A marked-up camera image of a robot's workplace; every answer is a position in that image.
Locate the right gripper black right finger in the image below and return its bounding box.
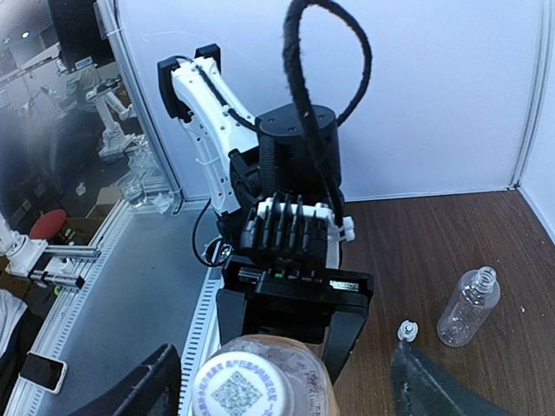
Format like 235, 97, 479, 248
390, 341, 508, 415

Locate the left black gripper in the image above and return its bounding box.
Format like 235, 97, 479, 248
216, 255, 374, 380

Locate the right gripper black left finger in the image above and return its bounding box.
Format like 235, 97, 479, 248
75, 344, 181, 415

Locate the white cap of clear bottle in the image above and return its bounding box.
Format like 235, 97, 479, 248
397, 320, 419, 343

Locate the amber tea bottle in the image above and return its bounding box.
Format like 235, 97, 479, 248
191, 335, 340, 416

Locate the clear plastic bottle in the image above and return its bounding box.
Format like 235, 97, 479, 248
436, 266, 501, 348

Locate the white cap of tea bottle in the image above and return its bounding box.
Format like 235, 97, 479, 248
192, 351, 294, 416

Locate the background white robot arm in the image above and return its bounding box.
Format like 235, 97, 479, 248
1, 219, 180, 415

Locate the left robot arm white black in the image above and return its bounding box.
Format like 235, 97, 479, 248
157, 44, 374, 379

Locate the left round circuit board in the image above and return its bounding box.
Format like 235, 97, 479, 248
202, 237, 233, 267

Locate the white smartphone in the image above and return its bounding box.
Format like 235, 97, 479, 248
19, 352, 68, 394

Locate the clear glass cup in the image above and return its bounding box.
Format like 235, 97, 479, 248
116, 172, 147, 207

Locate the red round stool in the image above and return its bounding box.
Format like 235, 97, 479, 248
29, 209, 67, 240

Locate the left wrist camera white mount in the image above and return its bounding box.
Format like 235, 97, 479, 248
240, 195, 356, 271

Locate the left aluminium frame post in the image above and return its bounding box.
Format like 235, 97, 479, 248
96, 0, 185, 203

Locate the aluminium frame post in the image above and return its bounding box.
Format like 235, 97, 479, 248
96, 0, 185, 203
509, 1, 554, 189

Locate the right aluminium frame post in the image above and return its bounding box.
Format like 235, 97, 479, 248
509, 1, 554, 189

